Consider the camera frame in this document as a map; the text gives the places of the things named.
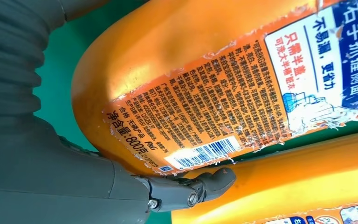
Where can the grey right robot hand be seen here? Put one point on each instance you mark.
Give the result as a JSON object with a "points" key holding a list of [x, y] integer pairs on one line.
{"points": [[43, 185]]}

